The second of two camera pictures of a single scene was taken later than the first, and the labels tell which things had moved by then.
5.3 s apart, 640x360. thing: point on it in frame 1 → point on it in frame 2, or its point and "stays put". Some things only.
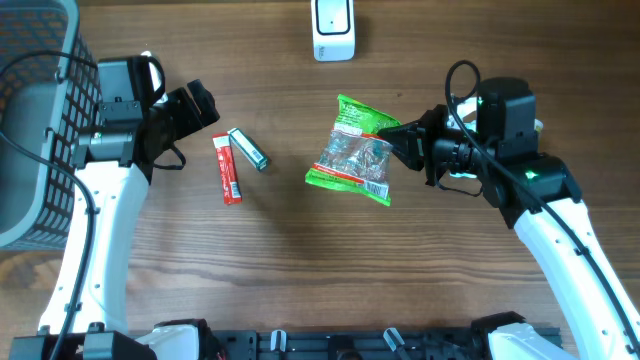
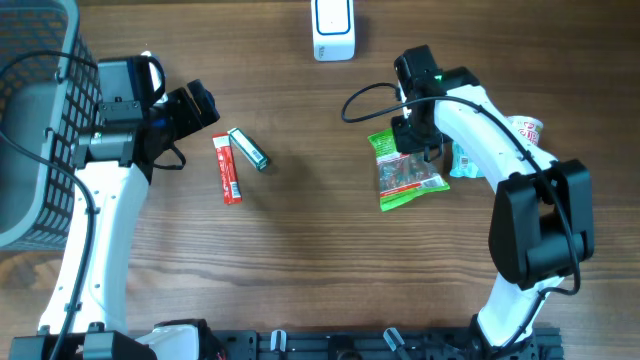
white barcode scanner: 333,25 stays put
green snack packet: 355,155 → 401,175
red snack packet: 228,170 stays put
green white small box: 251,152 stays put
